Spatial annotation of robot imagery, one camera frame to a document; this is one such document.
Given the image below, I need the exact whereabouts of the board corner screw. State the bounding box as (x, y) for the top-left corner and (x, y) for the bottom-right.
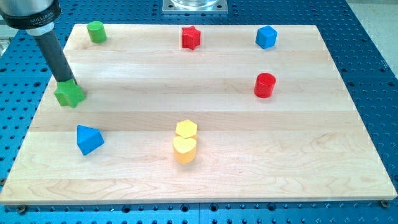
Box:
(16, 205), (27, 215)
(379, 200), (390, 208)

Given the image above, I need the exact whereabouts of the red star block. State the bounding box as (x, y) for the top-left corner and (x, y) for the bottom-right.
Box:
(181, 26), (201, 50)

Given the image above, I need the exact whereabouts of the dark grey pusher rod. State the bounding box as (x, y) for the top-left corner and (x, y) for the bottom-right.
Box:
(34, 30), (75, 82)

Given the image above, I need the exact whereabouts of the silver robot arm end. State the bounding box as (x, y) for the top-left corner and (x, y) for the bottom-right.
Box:
(1, 0), (62, 36)

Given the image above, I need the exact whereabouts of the yellow hexagon block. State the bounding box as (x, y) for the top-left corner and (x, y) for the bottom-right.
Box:
(175, 119), (198, 139)

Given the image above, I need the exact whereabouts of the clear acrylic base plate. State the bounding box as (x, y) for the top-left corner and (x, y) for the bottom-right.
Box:
(162, 0), (228, 14)

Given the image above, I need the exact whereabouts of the left board corner screw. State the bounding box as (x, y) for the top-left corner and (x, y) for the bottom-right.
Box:
(16, 205), (27, 215)

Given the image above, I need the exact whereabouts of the green star block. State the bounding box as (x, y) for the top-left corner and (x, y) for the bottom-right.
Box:
(54, 79), (85, 108)

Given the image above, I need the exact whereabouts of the light wooden board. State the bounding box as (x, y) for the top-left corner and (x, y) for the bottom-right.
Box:
(1, 24), (397, 205)

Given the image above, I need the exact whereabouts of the blue triangle block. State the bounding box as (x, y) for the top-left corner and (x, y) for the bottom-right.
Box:
(76, 125), (104, 156)

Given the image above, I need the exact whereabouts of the right board corner screw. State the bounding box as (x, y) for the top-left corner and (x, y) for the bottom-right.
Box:
(379, 200), (390, 208)

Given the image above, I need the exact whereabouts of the green cylinder block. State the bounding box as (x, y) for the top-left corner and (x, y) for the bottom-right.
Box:
(86, 21), (107, 43)

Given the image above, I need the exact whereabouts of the yellow heart block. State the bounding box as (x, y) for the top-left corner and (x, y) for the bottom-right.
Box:
(172, 136), (197, 164)

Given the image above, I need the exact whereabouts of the blue cube block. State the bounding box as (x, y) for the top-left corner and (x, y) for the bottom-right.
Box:
(255, 26), (278, 49)

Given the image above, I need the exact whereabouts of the red cylinder block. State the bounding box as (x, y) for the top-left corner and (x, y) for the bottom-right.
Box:
(254, 73), (276, 98)

